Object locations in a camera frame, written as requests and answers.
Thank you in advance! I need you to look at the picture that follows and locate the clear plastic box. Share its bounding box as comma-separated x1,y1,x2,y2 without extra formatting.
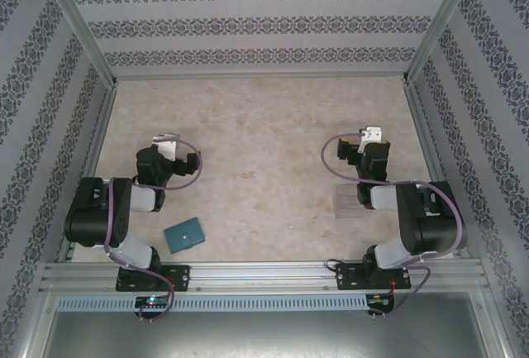
332,183,373,221

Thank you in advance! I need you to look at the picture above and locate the teal leather card holder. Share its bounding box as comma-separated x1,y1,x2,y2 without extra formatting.
163,217,207,255

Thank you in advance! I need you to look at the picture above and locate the small green circuit board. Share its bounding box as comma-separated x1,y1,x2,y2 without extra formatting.
366,293,397,308
135,295,170,308

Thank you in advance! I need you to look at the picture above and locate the grey sheet metal panel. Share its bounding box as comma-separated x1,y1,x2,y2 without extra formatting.
39,310,503,358

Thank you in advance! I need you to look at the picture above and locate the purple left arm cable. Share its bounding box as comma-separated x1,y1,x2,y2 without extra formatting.
102,138,203,322

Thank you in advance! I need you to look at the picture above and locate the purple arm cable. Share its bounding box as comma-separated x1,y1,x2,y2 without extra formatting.
102,138,203,322
322,130,466,320

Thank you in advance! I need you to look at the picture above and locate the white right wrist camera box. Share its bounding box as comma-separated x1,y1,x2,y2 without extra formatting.
358,126,384,155

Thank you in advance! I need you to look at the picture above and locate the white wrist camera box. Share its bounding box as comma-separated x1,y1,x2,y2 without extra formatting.
358,126,384,155
151,132,179,164

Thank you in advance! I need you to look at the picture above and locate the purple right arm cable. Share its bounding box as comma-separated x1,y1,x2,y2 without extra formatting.
322,130,466,320

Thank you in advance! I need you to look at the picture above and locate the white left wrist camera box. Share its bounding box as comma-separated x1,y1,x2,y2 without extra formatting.
151,132,179,164

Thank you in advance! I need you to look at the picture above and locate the aluminium side rail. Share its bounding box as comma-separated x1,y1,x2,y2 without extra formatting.
55,80,120,263
403,81,471,260

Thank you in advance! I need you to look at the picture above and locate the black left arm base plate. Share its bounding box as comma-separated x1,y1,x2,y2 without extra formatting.
115,265,192,293

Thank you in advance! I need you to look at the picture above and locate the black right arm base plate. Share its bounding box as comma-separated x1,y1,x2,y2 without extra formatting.
335,261,413,292

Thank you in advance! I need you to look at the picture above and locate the aluminium frame post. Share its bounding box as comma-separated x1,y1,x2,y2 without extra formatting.
29,0,121,90
401,0,484,86

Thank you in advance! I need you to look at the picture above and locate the long aluminium mounting rail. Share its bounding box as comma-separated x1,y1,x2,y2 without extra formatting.
39,261,491,293

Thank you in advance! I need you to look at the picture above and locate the grey slotted cable duct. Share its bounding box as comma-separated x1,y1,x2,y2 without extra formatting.
55,294,369,313

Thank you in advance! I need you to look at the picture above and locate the aluminium frame leg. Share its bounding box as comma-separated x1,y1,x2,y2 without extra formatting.
481,287,517,358
14,287,57,358

